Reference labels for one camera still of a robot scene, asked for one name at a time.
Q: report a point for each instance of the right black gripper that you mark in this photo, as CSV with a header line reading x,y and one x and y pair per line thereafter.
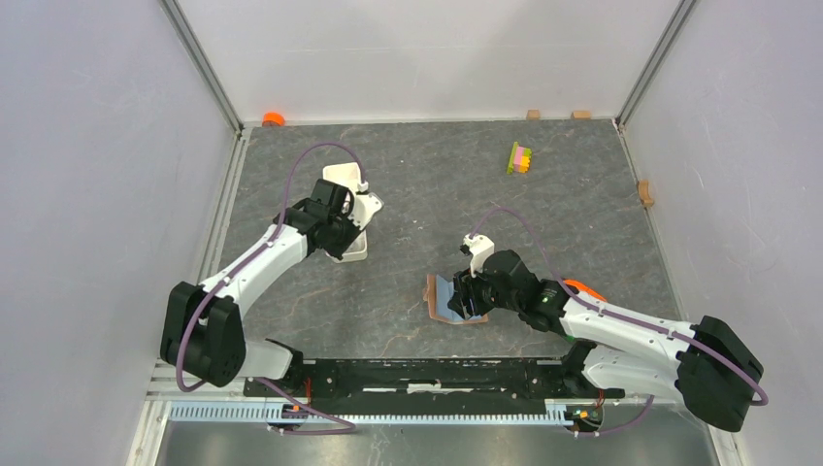
x,y
465,288

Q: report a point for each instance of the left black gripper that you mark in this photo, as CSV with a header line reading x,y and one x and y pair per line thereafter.
x,y
339,249

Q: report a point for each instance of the brown leather card holder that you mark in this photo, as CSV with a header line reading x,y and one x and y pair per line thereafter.
x,y
437,293

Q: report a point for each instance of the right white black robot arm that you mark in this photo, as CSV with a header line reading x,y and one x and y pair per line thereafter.
x,y
704,366

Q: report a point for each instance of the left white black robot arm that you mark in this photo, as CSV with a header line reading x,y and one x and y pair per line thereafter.
x,y
203,336

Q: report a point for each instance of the orange horseshoe toy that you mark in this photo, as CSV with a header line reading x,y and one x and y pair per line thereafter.
x,y
580,286

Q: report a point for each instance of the orange round cap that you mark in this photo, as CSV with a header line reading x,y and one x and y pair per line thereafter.
x,y
272,119

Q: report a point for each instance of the colourful toy brick stack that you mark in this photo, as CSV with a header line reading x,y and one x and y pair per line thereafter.
x,y
519,160

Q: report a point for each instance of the curved wooden piece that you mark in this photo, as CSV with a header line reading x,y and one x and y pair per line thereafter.
x,y
645,194

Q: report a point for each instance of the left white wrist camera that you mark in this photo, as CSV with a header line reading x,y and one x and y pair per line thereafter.
x,y
365,205

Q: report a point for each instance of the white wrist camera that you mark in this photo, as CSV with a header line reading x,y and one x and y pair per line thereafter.
x,y
479,248
365,205

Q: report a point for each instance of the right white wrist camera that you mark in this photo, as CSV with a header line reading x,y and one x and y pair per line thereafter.
x,y
479,248

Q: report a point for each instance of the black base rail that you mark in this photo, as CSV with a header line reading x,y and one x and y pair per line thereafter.
x,y
439,386

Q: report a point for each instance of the blue-white cable duct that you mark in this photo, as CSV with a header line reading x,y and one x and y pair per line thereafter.
x,y
280,413

